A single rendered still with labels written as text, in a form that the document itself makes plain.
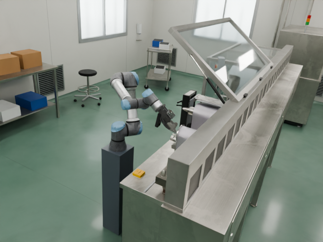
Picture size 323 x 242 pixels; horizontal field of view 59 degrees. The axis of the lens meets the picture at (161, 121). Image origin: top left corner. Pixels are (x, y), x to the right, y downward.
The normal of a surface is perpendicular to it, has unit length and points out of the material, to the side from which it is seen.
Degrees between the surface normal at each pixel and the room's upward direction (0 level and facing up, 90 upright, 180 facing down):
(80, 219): 0
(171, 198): 90
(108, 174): 90
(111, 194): 90
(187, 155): 0
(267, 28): 90
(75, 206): 0
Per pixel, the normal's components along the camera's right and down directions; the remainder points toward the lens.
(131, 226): -0.49, 0.34
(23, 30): 0.87, 0.27
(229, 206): 0.07, -0.90
